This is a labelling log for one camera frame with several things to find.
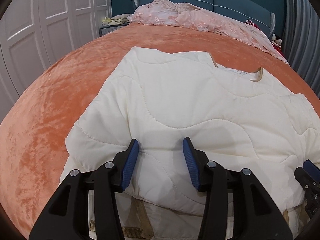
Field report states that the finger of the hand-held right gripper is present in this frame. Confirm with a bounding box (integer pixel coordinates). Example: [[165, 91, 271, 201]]
[[294, 159, 320, 222]]

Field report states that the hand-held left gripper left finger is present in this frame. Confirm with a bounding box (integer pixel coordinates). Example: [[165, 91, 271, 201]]
[[29, 138, 139, 240]]

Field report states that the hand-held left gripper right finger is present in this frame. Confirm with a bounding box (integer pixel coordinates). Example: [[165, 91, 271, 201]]
[[182, 137, 293, 240]]

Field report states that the white quilted jacket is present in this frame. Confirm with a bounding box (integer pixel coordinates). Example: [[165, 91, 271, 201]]
[[60, 46, 320, 240]]

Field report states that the orange velvet bed blanket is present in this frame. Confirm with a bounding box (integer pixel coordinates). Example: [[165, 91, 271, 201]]
[[0, 21, 320, 240]]

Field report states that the dark nightstand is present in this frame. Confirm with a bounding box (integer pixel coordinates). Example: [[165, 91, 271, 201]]
[[99, 23, 130, 37]]

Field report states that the red plush toy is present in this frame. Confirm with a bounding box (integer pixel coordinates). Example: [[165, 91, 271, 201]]
[[270, 41, 285, 58]]

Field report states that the beige cloth bundle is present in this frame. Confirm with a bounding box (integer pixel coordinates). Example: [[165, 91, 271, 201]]
[[110, 14, 133, 26]]

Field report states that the pink lace quilt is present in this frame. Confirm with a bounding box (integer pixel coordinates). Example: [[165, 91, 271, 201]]
[[127, 0, 290, 64]]

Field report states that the grey curtain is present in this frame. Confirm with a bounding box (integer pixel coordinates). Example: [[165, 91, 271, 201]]
[[282, 0, 320, 93]]

